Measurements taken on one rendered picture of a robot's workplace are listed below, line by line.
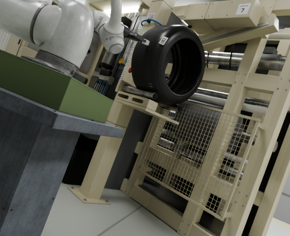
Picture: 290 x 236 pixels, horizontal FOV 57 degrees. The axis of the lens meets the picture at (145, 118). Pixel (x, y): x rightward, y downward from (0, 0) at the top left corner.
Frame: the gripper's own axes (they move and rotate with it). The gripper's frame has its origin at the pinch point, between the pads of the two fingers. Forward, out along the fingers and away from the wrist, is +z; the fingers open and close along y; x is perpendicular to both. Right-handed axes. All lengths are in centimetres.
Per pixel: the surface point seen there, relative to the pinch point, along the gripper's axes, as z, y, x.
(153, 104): 12.2, -10.0, 37.5
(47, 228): -44, -14, 115
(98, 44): 2, 58, 3
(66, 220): -28, -5, 117
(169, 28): 12.5, -6.2, -13.2
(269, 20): 69, -43, -39
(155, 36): 5.8, -2.0, -5.2
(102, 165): 12, 27, 95
